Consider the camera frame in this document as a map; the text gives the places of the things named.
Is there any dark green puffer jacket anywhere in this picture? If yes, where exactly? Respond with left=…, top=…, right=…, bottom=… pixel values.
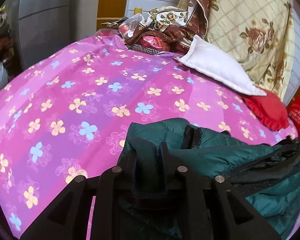
left=121, top=118, right=300, bottom=239

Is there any pink floral bed sheet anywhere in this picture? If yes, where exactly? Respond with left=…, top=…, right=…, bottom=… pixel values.
left=0, top=36, right=296, bottom=237

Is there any red ruffled cushion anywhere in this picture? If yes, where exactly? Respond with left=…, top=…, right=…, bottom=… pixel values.
left=242, top=89, right=289, bottom=131

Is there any white pillow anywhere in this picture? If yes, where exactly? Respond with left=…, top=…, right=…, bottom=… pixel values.
left=179, top=35, right=266, bottom=96

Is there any pink plastic package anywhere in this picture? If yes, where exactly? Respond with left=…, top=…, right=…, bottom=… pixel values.
left=139, top=35, right=166, bottom=51

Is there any brown floral blanket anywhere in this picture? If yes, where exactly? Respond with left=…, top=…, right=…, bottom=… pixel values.
left=126, top=0, right=210, bottom=53

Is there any cream floral quilt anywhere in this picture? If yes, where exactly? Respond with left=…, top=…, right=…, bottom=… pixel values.
left=177, top=0, right=297, bottom=100

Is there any grey refrigerator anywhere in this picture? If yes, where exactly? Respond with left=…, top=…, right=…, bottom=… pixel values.
left=16, top=0, right=70, bottom=70

